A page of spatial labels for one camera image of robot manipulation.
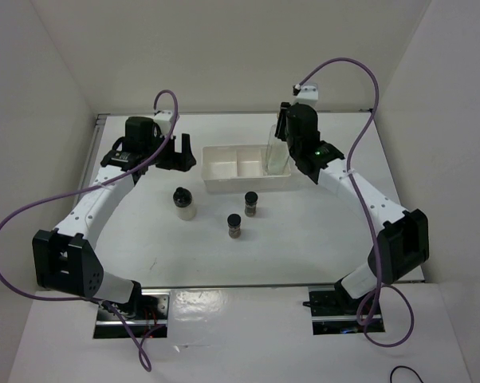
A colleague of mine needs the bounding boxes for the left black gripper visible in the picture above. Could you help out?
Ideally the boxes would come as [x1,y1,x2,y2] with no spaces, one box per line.
[144,129,196,172]

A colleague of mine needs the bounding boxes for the glass oil bottle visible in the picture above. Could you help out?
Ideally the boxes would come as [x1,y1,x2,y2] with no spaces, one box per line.
[268,140,289,175]
[264,124,281,176]

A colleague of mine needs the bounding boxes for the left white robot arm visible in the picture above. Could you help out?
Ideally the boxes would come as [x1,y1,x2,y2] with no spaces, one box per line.
[32,111,196,319]

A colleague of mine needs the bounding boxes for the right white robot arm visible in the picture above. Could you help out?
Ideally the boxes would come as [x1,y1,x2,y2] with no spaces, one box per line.
[275,102,429,314]

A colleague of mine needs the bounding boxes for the white salt shaker black cap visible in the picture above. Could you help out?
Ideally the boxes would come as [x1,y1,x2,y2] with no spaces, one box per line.
[172,187,196,221]

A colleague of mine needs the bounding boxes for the white divided organizer tray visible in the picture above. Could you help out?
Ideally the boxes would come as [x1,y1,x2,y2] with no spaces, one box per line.
[201,144,291,194]

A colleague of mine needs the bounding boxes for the spice jar near tray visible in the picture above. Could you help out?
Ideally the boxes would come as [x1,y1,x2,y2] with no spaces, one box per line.
[244,191,258,217]

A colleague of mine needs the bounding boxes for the front spice jar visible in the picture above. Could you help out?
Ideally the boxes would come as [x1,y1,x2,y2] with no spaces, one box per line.
[226,213,242,239]

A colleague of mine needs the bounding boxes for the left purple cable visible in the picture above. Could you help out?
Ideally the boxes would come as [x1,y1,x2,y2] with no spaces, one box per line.
[0,90,180,373]

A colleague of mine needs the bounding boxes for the purple cable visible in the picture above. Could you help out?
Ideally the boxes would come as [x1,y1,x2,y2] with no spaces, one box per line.
[297,57,415,347]
[0,90,180,373]

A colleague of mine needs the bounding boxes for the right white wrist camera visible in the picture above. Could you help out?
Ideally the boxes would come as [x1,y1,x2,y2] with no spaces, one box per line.
[292,83,319,108]

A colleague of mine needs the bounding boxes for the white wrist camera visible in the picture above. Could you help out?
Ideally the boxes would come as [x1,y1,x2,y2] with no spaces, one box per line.
[292,83,319,108]
[152,110,179,136]

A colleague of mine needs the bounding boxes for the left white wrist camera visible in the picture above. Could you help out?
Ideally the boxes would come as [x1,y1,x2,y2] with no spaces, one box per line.
[152,110,179,136]

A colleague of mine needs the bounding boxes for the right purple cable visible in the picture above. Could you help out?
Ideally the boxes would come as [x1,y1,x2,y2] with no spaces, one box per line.
[297,57,415,347]

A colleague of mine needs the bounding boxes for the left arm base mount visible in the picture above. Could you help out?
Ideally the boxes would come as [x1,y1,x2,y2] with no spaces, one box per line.
[93,290,170,339]

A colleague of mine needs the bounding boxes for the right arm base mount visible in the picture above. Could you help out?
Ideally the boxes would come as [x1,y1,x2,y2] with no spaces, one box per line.
[302,286,364,336]

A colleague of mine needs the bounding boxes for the black cable on floor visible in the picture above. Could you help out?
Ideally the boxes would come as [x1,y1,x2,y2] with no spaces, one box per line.
[390,365,424,383]

